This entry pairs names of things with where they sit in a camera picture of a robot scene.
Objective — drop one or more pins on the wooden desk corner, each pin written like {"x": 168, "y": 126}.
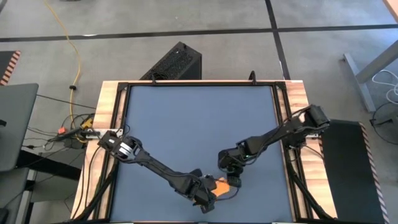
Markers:
{"x": 393, "y": 6}

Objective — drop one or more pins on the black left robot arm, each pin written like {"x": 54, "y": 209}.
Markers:
{"x": 155, "y": 165}

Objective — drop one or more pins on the black desk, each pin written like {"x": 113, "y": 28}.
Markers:
{"x": 46, "y": 165}

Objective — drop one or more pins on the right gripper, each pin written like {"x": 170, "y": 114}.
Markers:
{"x": 230, "y": 161}

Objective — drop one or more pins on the black metal table frame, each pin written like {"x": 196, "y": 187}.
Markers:
{"x": 202, "y": 83}

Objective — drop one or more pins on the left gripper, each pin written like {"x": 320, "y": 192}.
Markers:
{"x": 203, "y": 189}

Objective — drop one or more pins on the black power strip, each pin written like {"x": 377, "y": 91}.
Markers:
{"x": 71, "y": 133}

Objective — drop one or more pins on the black table clamp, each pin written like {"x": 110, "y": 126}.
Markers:
{"x": 252, "y": 77}
{"x": 153, "y": 79}

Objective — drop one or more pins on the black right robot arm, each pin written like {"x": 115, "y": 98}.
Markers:
{"x": 280, "y": 133}

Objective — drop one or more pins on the orange microfibre towel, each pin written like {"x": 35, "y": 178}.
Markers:
{"x": 222, "y": 188}

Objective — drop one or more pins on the grey desk leg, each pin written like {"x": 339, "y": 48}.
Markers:
{"x": 377, "y": 62}

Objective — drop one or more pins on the black mat striped edge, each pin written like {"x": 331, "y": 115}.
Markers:
{"x": 6, "y": 65}

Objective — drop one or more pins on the black computer tower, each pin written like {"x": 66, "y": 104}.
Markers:
{"x": 174, "y": 63}

